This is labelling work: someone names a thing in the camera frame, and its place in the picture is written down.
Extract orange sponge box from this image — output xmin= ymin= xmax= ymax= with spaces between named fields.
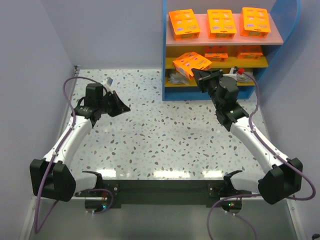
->
xmin=168 ymin=9 xmax=201 ymax=41
xmin=206 ymin=9 xmax=237 ymax=39

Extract blue pink yellow shelf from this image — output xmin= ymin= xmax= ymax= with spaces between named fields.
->
xmin=162 ymin=0 xmax=301 ymax=101

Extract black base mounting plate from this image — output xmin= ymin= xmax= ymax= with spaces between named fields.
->
xmin=99 ymin=179 xmax=252 ymax=209

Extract orange Scrub Daddy box top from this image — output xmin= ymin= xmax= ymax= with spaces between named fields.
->
xmin=239 ymin=7 xmax=271 ymax=38

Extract orange Scrub Mommy box top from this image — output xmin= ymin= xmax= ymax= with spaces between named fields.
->
xmin=236 ymin=45 xmax=264 ymax=60

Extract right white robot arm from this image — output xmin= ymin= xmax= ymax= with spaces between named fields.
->
xmin=191 ymin=68 xmax=303 ymax=205

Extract orange Scrub Mommy box bottom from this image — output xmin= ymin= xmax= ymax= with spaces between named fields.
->
xmin=204 ymin=45 xmax=229 ymax=62

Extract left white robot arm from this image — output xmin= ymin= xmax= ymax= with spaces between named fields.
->
xmin=29 ymin=83 xmax=130 ymax=202

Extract orange scrub mommy box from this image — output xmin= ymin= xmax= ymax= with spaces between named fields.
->
xmin=236 ymin=45 xmax=264 ymax=60
xmin=204 ymin=45 xmax=229 ymax=62

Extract bagged silver sponges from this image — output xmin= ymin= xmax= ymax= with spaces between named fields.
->
xmin=236 ymin=72 xmax=254 ymax=83
xmin=167 ymin=69 xmax=189 ymax=85

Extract orange scrub daddy box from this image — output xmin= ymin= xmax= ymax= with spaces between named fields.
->
xmin=239 ymin=7 xmax=271 ymax=38
xmin=172 ymin=52 xmax=213 ymax=80

